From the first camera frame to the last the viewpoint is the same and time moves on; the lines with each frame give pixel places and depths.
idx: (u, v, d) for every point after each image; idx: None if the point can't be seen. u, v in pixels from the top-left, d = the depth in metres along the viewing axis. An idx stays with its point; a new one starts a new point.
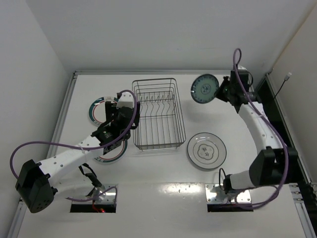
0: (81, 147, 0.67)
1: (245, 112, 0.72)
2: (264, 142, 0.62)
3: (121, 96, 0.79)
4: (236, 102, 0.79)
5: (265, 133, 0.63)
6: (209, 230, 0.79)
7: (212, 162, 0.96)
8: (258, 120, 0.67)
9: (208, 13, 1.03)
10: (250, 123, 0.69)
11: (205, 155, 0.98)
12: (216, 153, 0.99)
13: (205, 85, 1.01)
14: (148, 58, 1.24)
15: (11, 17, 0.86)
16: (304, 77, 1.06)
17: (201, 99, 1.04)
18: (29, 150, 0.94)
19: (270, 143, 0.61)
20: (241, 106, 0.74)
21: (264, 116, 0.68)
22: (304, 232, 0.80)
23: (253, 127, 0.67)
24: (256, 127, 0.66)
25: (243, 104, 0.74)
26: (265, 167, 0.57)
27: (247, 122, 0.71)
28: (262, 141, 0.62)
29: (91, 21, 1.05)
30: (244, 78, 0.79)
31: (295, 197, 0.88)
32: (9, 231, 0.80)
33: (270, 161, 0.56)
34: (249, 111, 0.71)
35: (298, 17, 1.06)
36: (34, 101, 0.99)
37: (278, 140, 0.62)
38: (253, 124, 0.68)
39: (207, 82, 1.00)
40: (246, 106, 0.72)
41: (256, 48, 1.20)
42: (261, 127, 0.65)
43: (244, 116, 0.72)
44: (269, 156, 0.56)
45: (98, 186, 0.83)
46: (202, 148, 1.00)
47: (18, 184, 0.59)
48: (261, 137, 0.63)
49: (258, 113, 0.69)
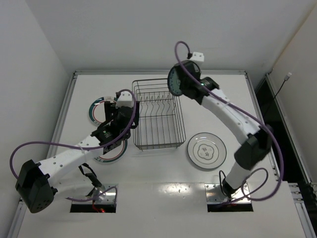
0: (80, 147, 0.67)
1: (210, 103, 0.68)
2: (243, 130, 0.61)
3: (120, 96, 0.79)
4: (195, 95, 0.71)
5: (239, 121, 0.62)
6: (209, 230, 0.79)
7: (212, 162, 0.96)
8: (227, 109, 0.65)
9: (208, 13, 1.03)
10: (220, 113, 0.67)
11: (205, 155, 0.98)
12: (216, 153, 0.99)
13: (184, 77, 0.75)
14: (148, 58, 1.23)
15: (11, 17, 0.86)
16: (304, 77, 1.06)
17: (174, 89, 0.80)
18: (29, 150, 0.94)
19: (248, 129, 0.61)
20: (203, 99, 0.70)
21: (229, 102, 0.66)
22: (304, 232, 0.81)
23: (225, 116, 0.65)
24: (229, 117, 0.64)
25: (205, 96, 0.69)
26: (252, 154, 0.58)
27: (216, 113, 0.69)
28: (240, 130, 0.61)
29: (91, 21, 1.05)
30: (190, 69, 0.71)
31: (295, 197, 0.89)
32: (9, 230, 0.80)
33: (255, 147, 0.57)
34: (214, 102, 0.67)
35: (298, 17, 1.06)
36: (34, 101, 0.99)
37: (252, 122, 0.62)
38: (224, 115, 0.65)
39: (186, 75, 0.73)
40: (208, 98, 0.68)
41: (256, 48, 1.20)
42: (233, 115, 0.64)
43: (211, 107, 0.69)
44: (253, 144, 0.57)
45: (98, 186, 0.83)
46: (202, 148, 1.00)
47: (18, 184, 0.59)
48: (237, 126, 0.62)
49: (223, 101, 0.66)
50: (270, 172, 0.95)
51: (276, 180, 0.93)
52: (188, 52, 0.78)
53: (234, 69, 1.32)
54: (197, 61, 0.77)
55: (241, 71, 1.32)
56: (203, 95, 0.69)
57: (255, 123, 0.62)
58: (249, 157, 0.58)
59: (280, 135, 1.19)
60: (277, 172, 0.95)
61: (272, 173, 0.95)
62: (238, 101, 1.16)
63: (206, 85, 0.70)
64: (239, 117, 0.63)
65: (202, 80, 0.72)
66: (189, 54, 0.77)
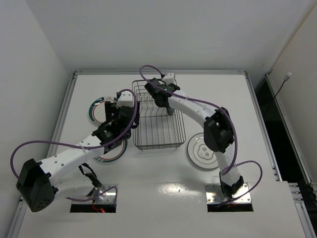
0: (81, 146, 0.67)
1: (174, 102, 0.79)
2: (202, 115, 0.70)
3: (121, 96, 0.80)
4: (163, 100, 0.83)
5: (198, 109, 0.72)
6: (209, 230, 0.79)
7: (212, 162, 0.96)
8: (187, 103, 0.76)
9: (208, 13, 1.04)
10: (183, 109, 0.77)
11: (205, 155, 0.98)
12: None
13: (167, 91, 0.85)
14: (148, 58, 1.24)
15: (11, 17, 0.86)
16: (303, 77, 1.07)
17: None
18: (29, 150, 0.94)
19: (206, 114, 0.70)
20: (169, 100, 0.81)
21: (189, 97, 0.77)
22: (304, 232, 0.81)
23: (187, 109, 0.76)
24: (189, 110, 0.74)
25: (170, 97, 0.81)
26: (214, 135, 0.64)
27: (181, 110, 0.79)
28: (200, 116, 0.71)
29: (91, 21, 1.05)
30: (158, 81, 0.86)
31: (295, 197, 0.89)
32: (9, 230, 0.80)
33: (215, 128, 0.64)
34: (176, 100, 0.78)
35: (297, 18, 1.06)
36: (34, 100, 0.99)
37: (209, 108, 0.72)
38: (186, 108, 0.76)
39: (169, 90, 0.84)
40: (172, 98, 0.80)
41: (256, 49, 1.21)
42: (191, 106, 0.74)
43: (177, 106, 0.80)
44: (212, 124, 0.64)
45: (98, 186, 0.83)
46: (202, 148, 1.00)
47: (18, 183, 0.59)
48: (197, 114, 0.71)
49: (183, 97, 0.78)
50: (270, 172, 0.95)
51: (276, 180, 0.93)
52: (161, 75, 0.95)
53: (234, 70, 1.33)
54: (169, 79, 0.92)
55: (241, 71, 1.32)
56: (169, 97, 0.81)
57: (212, 109, 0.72)
58: (212, 138, 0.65)
59: (280, 135, 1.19)
60: (277, 172, 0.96)
61: (272, 173, 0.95)
62: (238, 101, 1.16)
63: (170, 89, 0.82)
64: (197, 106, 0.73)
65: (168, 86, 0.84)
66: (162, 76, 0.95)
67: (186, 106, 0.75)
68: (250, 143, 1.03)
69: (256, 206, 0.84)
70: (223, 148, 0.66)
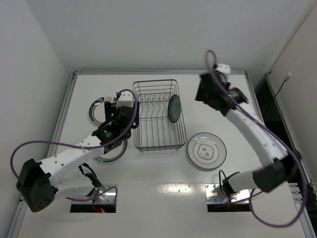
0: (81, 146, 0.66)
1: (237, 118, 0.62)
2: (270, 153, 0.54)
3: (121, 96, 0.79)
4: (220, 107, 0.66)
5: (266, 143, 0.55)
6: (209, 230, 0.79)
7: (212, 162, 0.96)
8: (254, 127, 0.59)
9: (208, 14, 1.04)
10: (245, 129, 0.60)
11: (205, 155, 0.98)
12: (216, 153, 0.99)
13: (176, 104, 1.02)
14: (148, 57, 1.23)
15: (11, 17, 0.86)
16: (303, 77, 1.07)
17: (173, 116, 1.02)
18: (29, 150, 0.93)
19: (275, 153, 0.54)
20: (229, 112, 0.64)
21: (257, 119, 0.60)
22: (304, 232, 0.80)
23: (249, 133, 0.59)
24: (255, 138, 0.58)
25: (232, 109, 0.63)
26: (274, 182, 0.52)
27: (239, 128, 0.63)
28: (265, 152, 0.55)
29: (90, 21, 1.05)
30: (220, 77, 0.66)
31: (295, 197, 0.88)
32: (9, 230, 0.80)
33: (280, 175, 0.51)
34: (240, 117, 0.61)
35: (297, 18, 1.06)
36: (34, 100, 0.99)
37: (281, 145, 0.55)
38: (249, 133, 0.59)
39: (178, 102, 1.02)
40: (235, 112, 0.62)
41: (256, 48, 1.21)
42: (259, 135, 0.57)
43: (237, 123, 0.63)
44: (279, 172, 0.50)
45: (98, 186, 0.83)
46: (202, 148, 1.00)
47: (18, 183, 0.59)
48: (264, 148, 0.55)
49: (250, 118, 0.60)
50: None
51: None
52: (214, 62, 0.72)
53: (234, 70, 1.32)
54: (225, 73, 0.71)
55: (241, 71, 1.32)
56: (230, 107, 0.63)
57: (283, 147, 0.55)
58: (268, 184, 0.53)
59: (280, 135, 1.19)
60: None
61: None
62: None
63: (234, 96, 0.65)
64: (265, 138, 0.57)
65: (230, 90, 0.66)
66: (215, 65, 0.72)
67: (252, 131, 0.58)
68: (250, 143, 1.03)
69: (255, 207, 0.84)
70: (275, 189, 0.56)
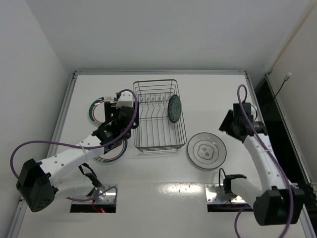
0: (81, 146, 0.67)
1: (251, 144, 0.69)
2: (271, 180, 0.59)
3: (121, 96, 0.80)
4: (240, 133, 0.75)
5: (271, 171, 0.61)
6: (209, 230, 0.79)
7: (212, 162, 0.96)
8: (263, 155, 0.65)
9: (208, 13, 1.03)
10: (255, 156, 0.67)
11: (205, 155, 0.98)
12: (216, 153, 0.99)
13: (176, 104, 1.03)
14: (148, 57, 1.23)
15: (11, 17, 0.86)
16: (303, 77, 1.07)
17: (173, 115, 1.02)
18: (29, 150, 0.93)
19: (276, 183, 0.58)
20: (247, 139, 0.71)
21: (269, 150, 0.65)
22: (304, 232, 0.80)
23: (258, 160, 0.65)
24: (262, 164, 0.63)
25: (249, 136, 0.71)
26: (272, 210, 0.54)
27: (251, 155, 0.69)
28: (268, 179, 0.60)
29: (90, 21, 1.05)
30: (247, 110, 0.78)
31: None
32: (9, 230, 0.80)
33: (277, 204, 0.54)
34: (254, 143, 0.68)
35: (297, 18, 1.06)
36: (34, 100, 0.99)
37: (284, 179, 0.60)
38: (258, 159, 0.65)
39: (177, 101, 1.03)
40: (251, 138, 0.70)
41: (256, 48, 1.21)
42: (266, 163, 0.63)
43: (251, 148, 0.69)
44: (276, 199, 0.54)
45: (98, 186, 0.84)
46: (202, 148, 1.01)
47: (18, 183, 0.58)
48: (267, 175, 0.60)
49: (263, 147, 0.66)
50: None
51: None
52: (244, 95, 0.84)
53: (234, 70, 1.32)
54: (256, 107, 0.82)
55: (241, 71, 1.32)
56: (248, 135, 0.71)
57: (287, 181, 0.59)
58: (265, 211, 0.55)
59: (280, 135, 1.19)
60: None
61: None
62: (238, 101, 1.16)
63: (255, 127, 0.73)
64: (272, 167, 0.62)
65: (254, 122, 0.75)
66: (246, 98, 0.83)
67: (261, 158, 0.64)
68: None
69: None
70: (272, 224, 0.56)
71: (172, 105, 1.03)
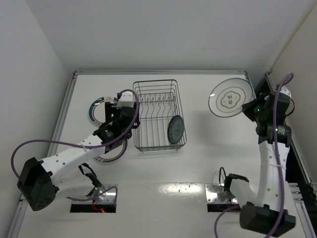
0: (82, 145, 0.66)
1: (265, 150, 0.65)
2: (266, 197, 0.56)
3: (121, 96, 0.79)
4: (262, 134, 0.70)
5: (271, 188, 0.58)
6: (209, 230, 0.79)
7: (229, 110, 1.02)
8: (272, 169, 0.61)
9: (208, 13, 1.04)
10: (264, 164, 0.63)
11: (228, 103, 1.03)
12: (239, 102, 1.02)
13: (178, 126, 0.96)
14: (148, 58, 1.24)
15: (11, 16, 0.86)
16: (303, 77, 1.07)
17: (173, 136, 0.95)
18: (29, 150, 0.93)
19: (272, 200, 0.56)
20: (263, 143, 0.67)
21: (281, 169, 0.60)
22: (304, 232, 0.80)
23: (264, 174, 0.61)
24: (266, 180, 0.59)
25: (267, 142, 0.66)
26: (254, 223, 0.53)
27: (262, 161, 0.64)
28: (265, 194, 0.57)
29: (91, 21, 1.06)
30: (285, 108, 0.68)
31: (295, 197, 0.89)
32: (9, 230, 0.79)
33: (263, 220, 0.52)
34: (268, 152, 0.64)
35: (296, 18, 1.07)
36: (34, 99, 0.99)
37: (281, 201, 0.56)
38: (264, 170, 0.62)
39: (178, 123, 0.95)
40: (268, 145, 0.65)
41: (256, 48, 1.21)
42: (272, 178, 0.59)
43: (263, 153, 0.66)
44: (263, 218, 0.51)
45: (98, 186, 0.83)
46: (230, 94, 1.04)
47: (20, 182, 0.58)
48: (265, 190, 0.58)
49: (277, 161, 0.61)
50: None
51: None
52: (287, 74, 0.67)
53: (234, 70, 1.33)
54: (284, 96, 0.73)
55: (241, 71, 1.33)
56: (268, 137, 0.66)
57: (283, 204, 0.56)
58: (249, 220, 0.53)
59: None
60: None
61: None
62: None
63: (279, 133, 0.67)
64: (274, 185, 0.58)
65: (279, 126, 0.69)
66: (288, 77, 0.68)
67: (269, 173, 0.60)
68: (249, 143, 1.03)
69: None
70: (251, 229, 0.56)
71: (172, 127, 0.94)
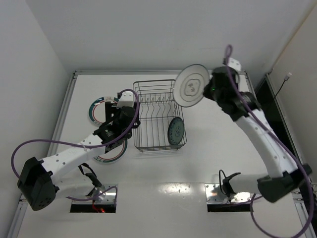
0: (83, 145, 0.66)
1: (246, 124, 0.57)
2: (280, 166, 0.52)
3: (122, 96, 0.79)
4: (233, 114, 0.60)
5: (277, 155, 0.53)
6: (209, 229, 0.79)
7: (194, 97, 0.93)
8: (265, 136, 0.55)
9: (208, 13, 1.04)
10: (254, 136, 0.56)
11: (191, 91, 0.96)
12: (201, 84, 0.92)
13: (178, 129, 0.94)
14: (148, 58, 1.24)
15: (11, 16, 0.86)
16: (303, 77, 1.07)
17: (173, 139, 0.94)
18: (29, 150, 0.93)
19: (286, 166, 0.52)
20: (240, 119, 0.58)
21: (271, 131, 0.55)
22: (304, 232, 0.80)
23: (261, 145, 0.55)
24: (267, 150, 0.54)
25: (245, 116, 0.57)
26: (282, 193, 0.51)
27: (250, 135, 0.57)
28: (277, 165, 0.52)
29: (91, 21, 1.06)
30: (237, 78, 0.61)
31: (295, 197, 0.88)
32: (9, 230, 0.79)
33: (290, 187, 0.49)
34: (251, 125, 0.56)
35: (296, 19, 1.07)
36: (34, 99, 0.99)
37: (291, 158, 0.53)
38: (258, 142, 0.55)
39: (178, 125, 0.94)
40: (246, 119, 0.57)
41: (256, 48, 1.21)
42: (271, 147, 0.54)
43: (245, 128, 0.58)
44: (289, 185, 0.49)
45: (98, 186, 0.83)
46: (190, 83, 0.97)
47: (20, 181, 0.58)
48: (274, 160, 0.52)
49: (263, 127, 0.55)
50: None
51: None
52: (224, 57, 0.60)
53: None
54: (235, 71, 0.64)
55: (241, 71, 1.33)
56: (242, 113, 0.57)
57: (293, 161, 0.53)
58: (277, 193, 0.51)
59: (281, 136, 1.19)
60: None
61: None
62: None
63: (247, 101, 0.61)
64: (277, 150, 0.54)
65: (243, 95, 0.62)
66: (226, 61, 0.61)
67: (265, 143, 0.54)
68: (250, 143, 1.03)
69: (255, 208, 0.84)
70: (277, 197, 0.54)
71: (172, 129, 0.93)
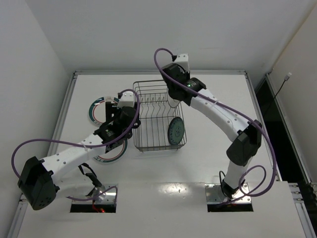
0: (83, 145, 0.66)
1: (198, 103, 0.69)
2: (234, 128, 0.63)
3: (122, 96, 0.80)
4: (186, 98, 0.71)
5: (229, 119, 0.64)
6: (208, 229, 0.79)
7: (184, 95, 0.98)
8: (214, 107, 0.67)
9: (208, 13, 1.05)
10: (206, 109, 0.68)
11: None
12: None
13: (178, 129, 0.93)
14: (148, 58, 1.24)
15: (12, 16, 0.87)
16: (303, 77, 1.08)
17: (173, 138, 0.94)
18: (29, 150, 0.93)
19: (238, 126, 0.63)
20: (192, 100, 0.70)
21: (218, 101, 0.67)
22: (305, 232, 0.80)
23: (215, 116, 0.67)
24: (220, 118, 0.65)
25: (194, 98, 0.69)
26: (245, 149, 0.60)
27: (204, 110, 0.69)
28: (231, 128, 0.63)
29: (92, 21, 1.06)
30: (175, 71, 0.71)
31: (295, 197, 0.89)
32: (9, 230, 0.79)
33: (246, 142, 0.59)
34: (202, 102, 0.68)
35: (296, 19, 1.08)
36: (34, 99, 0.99)
37: (241, 118, 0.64)
38: (212, 114, 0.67)
39: (178, 125, 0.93)
40: (196, 98, 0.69)
41: (255, 49, 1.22)
42: (222, 114, 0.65)
43: (199, 106, 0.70)
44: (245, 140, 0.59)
45: (98, 186, 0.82)
46: None
47: (20, 181, 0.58)
48: (228, 124, 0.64)
49: (211, 100, 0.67)
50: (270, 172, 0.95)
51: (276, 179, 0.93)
52: (172, 55, 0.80)
53: (234, 70, 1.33)
54: (183, 63, 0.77)
55: (241, 71, 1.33)
56: (192, 96, 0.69)
57: (244, 120, 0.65)
58: (241, 152, 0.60)
59: (281, 136, 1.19)
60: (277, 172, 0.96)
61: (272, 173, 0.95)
62: (238, 101, 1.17)
63: (193, 86, 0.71)
64: (228, 116, 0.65)
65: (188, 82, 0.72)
66: (173, 57, 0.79)
67: (217, 113, 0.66)
68: None
69: (255, 207, 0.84)
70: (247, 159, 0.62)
71: (172, 128, 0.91)
